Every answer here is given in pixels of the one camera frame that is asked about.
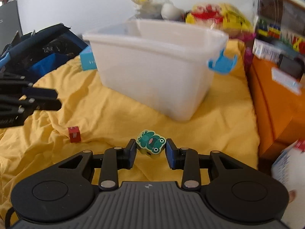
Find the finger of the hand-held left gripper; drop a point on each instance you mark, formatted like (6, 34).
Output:
(47, 105)
(43, 93)

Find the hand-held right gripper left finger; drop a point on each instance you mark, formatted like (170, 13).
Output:
(132, 153)

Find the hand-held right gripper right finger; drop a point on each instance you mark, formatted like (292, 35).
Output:
(169, 155)

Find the green frog toy block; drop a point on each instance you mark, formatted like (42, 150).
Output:
(150, 143)

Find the small red toy block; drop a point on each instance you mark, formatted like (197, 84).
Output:
(74, 134)

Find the white plastic storage bin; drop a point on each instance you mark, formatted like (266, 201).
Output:
(154, 71)

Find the blue bag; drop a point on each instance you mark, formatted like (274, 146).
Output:
(47, 50)

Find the yellow blanket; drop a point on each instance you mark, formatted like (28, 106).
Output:
(95, 114)

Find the light blue small box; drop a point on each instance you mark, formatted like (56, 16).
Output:
(87, 60)

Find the grey metal cabinet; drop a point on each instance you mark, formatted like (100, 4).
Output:
(9, 23)

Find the orange box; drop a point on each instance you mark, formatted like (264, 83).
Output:
(271, 109)

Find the white printed carton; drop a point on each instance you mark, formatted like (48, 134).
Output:
(290, 171)

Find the magenta plastic bag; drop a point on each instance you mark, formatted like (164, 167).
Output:
(249, 52)

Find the white plastic bag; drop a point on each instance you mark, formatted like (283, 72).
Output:
(147, 7)

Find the white paper card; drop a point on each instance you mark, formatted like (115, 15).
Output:
(286, 80)

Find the white blue medicine box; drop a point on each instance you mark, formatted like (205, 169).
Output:
(266, 51)

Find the white ceramic bowl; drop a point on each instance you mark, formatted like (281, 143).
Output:
(171, 11)

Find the yellow printed snack bag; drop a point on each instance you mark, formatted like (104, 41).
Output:
(221, 19)

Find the black power adapter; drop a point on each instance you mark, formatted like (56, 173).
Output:
(292, 65)

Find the colourful wooden shape pieces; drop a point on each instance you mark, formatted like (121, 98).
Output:
(286, 34)

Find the clear plastic storage box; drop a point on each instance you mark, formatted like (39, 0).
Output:
(274, 9)

